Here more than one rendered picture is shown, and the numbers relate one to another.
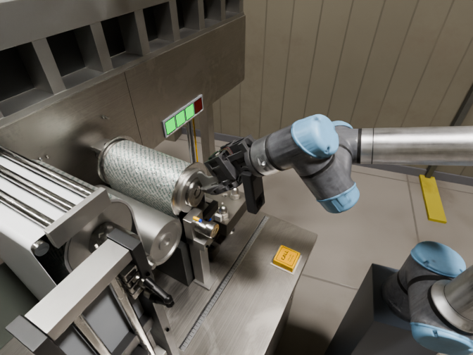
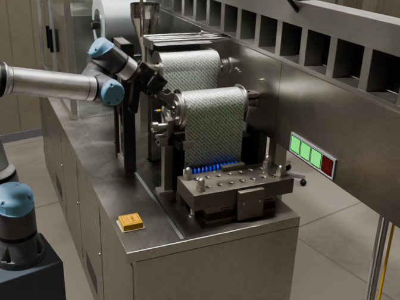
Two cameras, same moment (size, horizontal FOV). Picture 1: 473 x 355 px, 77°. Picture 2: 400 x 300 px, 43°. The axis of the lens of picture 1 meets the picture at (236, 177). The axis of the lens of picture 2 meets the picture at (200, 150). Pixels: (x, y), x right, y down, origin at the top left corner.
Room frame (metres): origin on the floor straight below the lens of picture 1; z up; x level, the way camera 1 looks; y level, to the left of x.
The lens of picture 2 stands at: (1.67, -1.26, 1.85)
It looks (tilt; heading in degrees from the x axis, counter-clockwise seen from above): 23 degrees down; 126
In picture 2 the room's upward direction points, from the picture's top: 2 degrees clockwise
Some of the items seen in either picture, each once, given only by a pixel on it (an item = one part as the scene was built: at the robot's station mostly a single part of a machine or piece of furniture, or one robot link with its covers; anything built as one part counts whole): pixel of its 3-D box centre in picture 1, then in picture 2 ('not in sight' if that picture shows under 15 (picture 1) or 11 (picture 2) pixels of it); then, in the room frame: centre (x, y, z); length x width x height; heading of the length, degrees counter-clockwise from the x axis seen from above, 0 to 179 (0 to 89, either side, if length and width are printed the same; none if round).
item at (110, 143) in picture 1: (119, 160); (239, 102); (0.68, 0.33, 1.25); 0.15 x 0.01 x 0.15; 151
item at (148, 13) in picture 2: not in sight; (144, 10); (-0.02, 0.56, 1.50); 0.14 x 0.14 x 0.06
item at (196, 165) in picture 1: (190, 189); (178, 109); (0.55, 0.12, 1.25); 0.15 x 0.01 x 0.15; 151
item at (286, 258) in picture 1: (286, 258); (130, 222); (0.58, -0.17, 0.91); 0.07 x 0.07 x 0.02; 61
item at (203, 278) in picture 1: (203, 253); (163, 156); (0.50, 0.10, 1.05); 0.06 x 0.05 x 0.31; 61
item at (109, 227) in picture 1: (115, 244); (150, 70); (0.32, 0.22, 1.34); 0.06 x 0.06 x 0.06; 61
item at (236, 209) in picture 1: (191, 195); (235, 184); (0.79, 0.17, 1.00); 0.40 x 0.16 x 0.06; 61
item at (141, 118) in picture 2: not in sight; (145, 75); (-0.02, 0.56, 1.19); 0.14 x 0.14 x 0.57
